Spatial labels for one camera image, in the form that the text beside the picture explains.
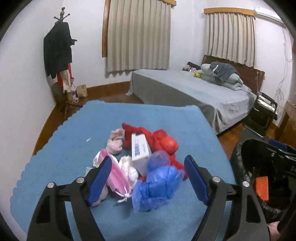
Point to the white blue paper box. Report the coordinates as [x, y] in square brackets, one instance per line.
[140, 155]

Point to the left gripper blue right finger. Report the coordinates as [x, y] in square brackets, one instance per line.
[246, 221]

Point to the right beige curtain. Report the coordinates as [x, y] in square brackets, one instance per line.
[230, 36]

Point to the red plastic bag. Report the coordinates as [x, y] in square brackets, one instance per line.
[164, 142]

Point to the black metal chair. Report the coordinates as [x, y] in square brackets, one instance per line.
[261, 115]

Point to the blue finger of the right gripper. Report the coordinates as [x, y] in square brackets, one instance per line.
[281, 146]

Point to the beige curtain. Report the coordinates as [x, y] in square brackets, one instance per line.
[230, 36]
[139, 35]

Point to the beige hanging garment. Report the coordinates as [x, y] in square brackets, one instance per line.
[66, 80]

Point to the wooden headboard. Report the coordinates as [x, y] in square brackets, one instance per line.
[252, 78]

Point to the blue plastic shoe cover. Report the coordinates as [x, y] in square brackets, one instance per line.
[161, 183]

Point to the grey folded blankets pile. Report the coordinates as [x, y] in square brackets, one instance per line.
[222, 74]

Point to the pink baby socks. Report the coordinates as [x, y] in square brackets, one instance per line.
[114, 143]

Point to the black lined trash bin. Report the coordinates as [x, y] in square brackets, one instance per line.
[271, 214]

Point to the wicker laundry basket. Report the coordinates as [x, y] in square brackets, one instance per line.
[57, 91]

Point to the brown paper bag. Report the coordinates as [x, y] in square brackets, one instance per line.
[81, 91]

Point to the black hanging jacket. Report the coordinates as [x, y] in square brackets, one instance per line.
[57, 49]

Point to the pink face mask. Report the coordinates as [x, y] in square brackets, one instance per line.
[117, 180]

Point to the blue table cloth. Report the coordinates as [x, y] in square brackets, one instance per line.
[79, 144]

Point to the red hanging garment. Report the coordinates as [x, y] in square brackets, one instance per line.
[59, 80]

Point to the yellow plush toy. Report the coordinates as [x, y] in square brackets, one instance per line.
[198, 74]

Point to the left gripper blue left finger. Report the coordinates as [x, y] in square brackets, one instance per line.
[50, 222]

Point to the pink plush toy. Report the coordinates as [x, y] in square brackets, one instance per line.
[189, 68]

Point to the bed with grey sheet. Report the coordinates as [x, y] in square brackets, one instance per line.
[221, 106]

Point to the white air conditioner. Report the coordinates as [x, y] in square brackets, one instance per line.
[268, 14]

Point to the dark floor mat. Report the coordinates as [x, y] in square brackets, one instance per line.
[246, 134]

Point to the left beige curtain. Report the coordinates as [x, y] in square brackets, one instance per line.
[139, 35]

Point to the red glove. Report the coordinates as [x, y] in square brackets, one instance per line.
[133, 134]
[177, 165]

